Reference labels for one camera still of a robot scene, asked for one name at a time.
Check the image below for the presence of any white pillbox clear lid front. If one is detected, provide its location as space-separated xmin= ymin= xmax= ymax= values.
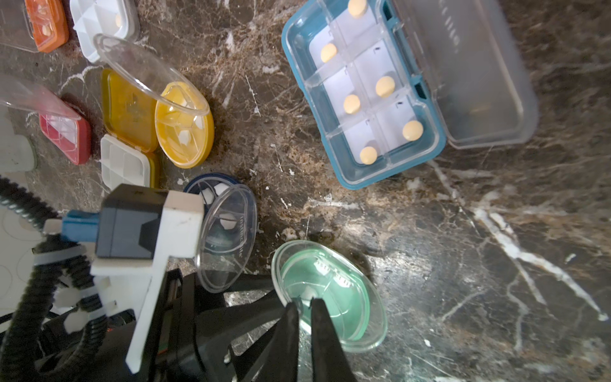
xmin=69 ymin=0 xmax=140 ymax=63

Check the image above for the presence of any dark blue round pillbox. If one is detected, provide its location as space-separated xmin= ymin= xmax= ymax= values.
xmin=184 ymin=173 xmax=258 ymax=294

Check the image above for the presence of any white pillbox with amber lid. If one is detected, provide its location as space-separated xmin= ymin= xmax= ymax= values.
xmin=100 ymin=68 xmax=160 ymax=189

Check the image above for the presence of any teal rectangular pillbox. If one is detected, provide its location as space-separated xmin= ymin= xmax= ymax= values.
xmin=282 ymin=1 xmax=539 ymax=190

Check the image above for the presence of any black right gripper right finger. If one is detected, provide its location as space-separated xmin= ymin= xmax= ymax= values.
xmin=310 ymin=299 xmax=356 ymax=382

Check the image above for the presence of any yellow round pillbox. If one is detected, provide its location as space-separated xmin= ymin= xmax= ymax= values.
xmin=93 ymin=33 xmax=214 ymax=169

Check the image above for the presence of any orange pillbox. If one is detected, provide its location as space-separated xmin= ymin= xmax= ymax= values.
xmin=1 ymin=0 xmax=69 ymax=53

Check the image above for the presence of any green round pillbox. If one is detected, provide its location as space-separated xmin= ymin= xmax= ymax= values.
xmin=271 ymin=240 xmax=388 ymax=353

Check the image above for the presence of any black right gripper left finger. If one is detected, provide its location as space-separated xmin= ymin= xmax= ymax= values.
xmin=257 ymin=302 xmax=300 ymax=381

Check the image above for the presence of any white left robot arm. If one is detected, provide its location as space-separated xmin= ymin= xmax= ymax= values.
xmin=1 ymin=178 xmax=284 ymax=381

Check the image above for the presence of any red pillbox clear lid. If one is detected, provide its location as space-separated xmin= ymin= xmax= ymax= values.
xmin=1 ymin=74 xmax=92 ymax=165

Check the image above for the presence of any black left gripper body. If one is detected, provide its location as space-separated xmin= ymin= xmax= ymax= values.
xmin=135 ymin=269 xmax=284 ymax=381

